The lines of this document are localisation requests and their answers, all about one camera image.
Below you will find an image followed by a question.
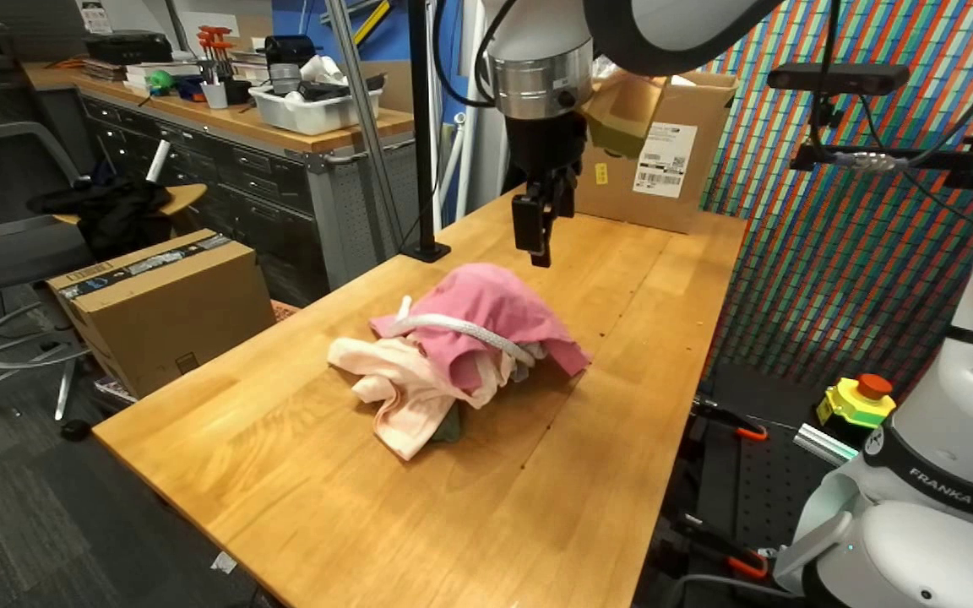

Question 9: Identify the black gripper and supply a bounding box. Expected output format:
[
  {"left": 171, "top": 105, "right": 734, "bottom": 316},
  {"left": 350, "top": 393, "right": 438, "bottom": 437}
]
[{"left": 502, "top": 111, "right": 592, "bottom": 270}]

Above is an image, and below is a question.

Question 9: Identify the hot pink cloth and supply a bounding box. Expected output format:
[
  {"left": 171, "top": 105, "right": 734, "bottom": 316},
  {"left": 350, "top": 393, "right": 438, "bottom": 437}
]
[{"left": 368, "top": 260, "right": 594, "bottom": 411}]

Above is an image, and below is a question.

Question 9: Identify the pale peach shirt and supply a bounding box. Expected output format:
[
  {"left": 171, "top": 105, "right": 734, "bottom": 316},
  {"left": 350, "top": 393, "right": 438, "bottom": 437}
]
[{"left": 325, "top": 333, "right": 513, "bottom": 463}]

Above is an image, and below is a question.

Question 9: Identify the cardboard box with shipping label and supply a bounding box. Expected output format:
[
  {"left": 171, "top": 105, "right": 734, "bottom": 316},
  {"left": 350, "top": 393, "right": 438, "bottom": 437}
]
[{"left": 572, "top": 68, "right": 739, "bottom": 238}]

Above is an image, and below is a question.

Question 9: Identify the white upright panel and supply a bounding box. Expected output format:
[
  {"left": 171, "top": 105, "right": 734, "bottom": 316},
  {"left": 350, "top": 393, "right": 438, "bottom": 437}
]
[{"left": 464, "top": 97, "right": 513, "bottom": 216}]

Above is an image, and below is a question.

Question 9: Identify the black upright pole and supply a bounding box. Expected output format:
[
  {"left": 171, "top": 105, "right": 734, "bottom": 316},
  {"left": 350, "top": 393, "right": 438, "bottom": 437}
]
[{"left": 402, "top": 0, "right": 452, "bottom": 267}]

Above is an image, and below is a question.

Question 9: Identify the silver slanted pole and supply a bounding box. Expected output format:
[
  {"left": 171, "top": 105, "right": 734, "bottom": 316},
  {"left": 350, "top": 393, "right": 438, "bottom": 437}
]
[{"left": 322, "top": 0, "right": 412, "bottom": 260}]

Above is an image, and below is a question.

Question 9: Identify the wooden top workbench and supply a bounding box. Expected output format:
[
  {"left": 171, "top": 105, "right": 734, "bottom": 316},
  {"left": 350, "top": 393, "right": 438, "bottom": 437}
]
[{"left": 20, "top": 56, "right": 422, "bottom": 307}]

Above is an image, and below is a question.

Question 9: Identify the white plastic bin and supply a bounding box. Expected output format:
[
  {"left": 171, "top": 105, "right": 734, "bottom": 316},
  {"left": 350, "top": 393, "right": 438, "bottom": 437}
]
[{"left": 246, "top": 77, "right": 387, "bottom": 137}]

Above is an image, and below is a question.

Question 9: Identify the orange black clamp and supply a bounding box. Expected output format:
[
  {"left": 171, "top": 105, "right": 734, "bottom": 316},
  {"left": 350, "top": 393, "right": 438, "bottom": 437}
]
[
  {"left": 675, "top": 509, "right": 779, "bottom": 587},
  {"left": 686, "top": 399, "right": 773, "bottom": 448}
]

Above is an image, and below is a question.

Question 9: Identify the blue board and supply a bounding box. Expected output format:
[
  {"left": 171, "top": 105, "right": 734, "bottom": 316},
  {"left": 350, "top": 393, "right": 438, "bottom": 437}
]
[{"left": 269, "top": 0, "right": 481, "bottom": 68}]

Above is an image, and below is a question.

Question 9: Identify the black cup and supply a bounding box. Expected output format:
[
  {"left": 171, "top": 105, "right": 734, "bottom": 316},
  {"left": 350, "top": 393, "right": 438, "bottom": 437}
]
[{"left": 261, "top": 29, "right": 322, "bottom": 93}]

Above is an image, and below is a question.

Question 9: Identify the small round wooden table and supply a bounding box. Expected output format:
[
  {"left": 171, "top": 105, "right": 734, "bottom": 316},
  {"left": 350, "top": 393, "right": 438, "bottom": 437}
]
[{"left": 49, "top": 180, "right": 214, "bottom": 230}]

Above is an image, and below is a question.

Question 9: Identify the yellow red emergency stop button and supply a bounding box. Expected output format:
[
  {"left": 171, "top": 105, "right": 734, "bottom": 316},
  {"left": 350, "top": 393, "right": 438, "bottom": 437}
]
[{"left": 814, "top": 370, "right": 903, "bottom": 454}]

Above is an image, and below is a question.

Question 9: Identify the red spray bottle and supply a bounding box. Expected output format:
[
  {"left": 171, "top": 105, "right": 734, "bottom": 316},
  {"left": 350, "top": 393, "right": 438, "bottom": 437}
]
[{"left": 192, "top": 25, "right": 235, "bottom": 111}]

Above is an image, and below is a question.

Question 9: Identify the cardboard box with black tape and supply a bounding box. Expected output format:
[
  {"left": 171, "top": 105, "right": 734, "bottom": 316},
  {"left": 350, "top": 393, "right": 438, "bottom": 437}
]
[{"left": 44, "top": 227, "right": 278, "bottom": 402}]

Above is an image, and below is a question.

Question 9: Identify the black bag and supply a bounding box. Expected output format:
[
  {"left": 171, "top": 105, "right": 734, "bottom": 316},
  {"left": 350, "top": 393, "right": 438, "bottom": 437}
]
[{"left": 26, "top": 176, "right": 179, "bottom": 265}]

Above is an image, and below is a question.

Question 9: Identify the black case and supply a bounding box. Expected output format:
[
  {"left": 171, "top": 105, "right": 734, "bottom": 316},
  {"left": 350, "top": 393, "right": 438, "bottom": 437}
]
[{"left": 81, "top": 29, "right": 177, "bottom": 68}]

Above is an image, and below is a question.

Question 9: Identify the gray office chair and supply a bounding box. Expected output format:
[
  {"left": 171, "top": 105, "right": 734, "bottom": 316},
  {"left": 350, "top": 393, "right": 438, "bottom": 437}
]
[{"left": 0, "top": 118, "right": 101, "bottom": 300}]

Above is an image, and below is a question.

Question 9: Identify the yellow green wrist camera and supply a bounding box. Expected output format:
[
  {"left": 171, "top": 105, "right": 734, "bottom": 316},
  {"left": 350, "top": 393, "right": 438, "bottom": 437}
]
[{"left": 589, "top": 77, "right": 654, "bottom": 161}]

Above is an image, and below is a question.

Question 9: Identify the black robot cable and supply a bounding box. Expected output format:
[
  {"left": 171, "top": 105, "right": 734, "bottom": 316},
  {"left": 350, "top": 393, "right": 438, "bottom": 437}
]
[{"left": 430, "top": 0, "right": 518, "bottom": 116}]

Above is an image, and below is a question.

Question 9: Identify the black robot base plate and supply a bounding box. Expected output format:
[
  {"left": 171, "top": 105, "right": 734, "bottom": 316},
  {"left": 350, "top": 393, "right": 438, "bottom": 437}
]
[{"left": 683, "top": 399, "right": 852, "bottom": 579}]

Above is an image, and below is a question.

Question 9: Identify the black bar-shaped camera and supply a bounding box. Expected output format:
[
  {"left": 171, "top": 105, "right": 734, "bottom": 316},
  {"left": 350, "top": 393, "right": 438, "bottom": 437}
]
[{"left": 768, "top": 61, "right": 916, "bottom": 97}]

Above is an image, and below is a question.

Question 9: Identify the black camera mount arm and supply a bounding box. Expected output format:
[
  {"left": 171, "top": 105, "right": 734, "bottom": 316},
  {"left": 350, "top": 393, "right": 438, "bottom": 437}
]
[{"left": 786, "top": 93, "right": 973, "bottom": 196}]

